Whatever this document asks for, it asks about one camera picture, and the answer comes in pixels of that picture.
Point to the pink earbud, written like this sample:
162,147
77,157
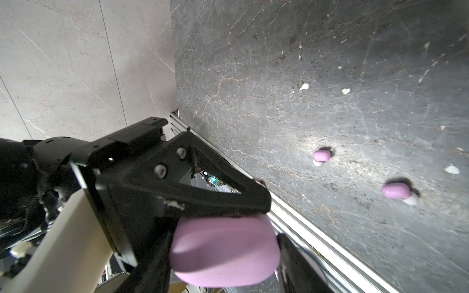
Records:
400,191
321,156

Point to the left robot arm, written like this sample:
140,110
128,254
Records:
36,175

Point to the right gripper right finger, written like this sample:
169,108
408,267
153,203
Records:
296,274

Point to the pink earbud case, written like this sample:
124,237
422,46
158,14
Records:
217,252

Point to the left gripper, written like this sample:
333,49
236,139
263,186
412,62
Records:
132,177

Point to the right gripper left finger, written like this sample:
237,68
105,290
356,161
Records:
153,274

